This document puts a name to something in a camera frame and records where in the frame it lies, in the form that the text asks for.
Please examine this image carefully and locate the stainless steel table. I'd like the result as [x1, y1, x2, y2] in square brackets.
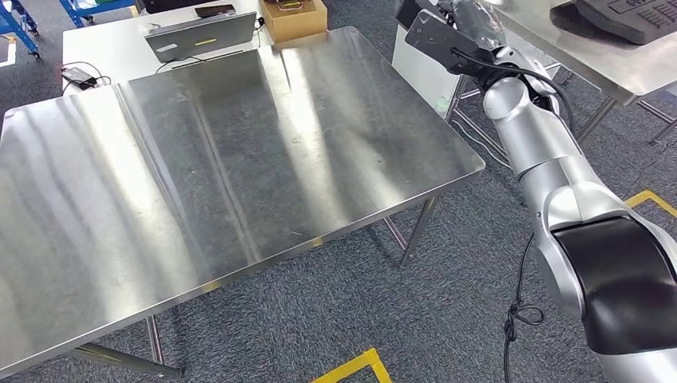
[446, 0, 677, 160]

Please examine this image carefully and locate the brown cardboard box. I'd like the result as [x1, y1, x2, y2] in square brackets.
[261, 0, 328, 45]

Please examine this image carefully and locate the black power adapter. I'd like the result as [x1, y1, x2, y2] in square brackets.
[61, 65, 99, 91]

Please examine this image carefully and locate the white cabinet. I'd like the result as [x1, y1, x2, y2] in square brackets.
[391, 23, 461, 118]

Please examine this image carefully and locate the blue metal shelf rack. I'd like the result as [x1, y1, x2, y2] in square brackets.
[0, 0, 41, 57]
[57, 0, 140, 27]

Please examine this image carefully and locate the yellow floor tape square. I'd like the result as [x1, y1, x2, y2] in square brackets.
[311, 347, 394, 383]

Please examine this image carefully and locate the dark smartphone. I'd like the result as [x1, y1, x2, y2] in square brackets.
[194, 4, 237, 18]

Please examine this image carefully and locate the grey laptop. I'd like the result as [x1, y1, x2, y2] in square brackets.
[144, 11, 259, 63]

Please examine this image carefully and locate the white desk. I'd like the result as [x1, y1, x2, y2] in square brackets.
[62, 0, 276, 90]

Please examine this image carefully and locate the white power cable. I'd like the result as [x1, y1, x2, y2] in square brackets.
[452, 118, 514, 170]

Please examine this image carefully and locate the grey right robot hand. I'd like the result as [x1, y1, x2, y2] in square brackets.
[438, 0, 509, 51]

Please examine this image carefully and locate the stainless steel workbench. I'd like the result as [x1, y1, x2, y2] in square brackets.
[0, 25, 486, 381]

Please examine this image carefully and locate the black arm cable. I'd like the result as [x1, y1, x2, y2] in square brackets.
[452, 47, 579, 383]

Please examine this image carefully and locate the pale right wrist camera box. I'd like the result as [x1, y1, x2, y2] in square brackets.
[404, 9, 498, 76]

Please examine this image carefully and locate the black textured car panel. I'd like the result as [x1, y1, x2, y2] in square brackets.
[549, 0, 677, 46]

